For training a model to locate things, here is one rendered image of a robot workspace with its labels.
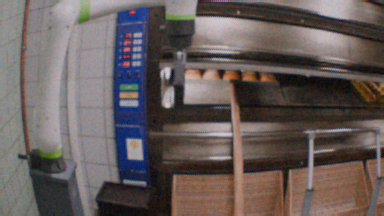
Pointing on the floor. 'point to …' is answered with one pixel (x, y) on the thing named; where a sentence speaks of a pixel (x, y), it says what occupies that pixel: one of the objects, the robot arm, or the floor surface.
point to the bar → (288, 137)
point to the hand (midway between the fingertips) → (179, 99)
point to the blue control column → (132, 113)
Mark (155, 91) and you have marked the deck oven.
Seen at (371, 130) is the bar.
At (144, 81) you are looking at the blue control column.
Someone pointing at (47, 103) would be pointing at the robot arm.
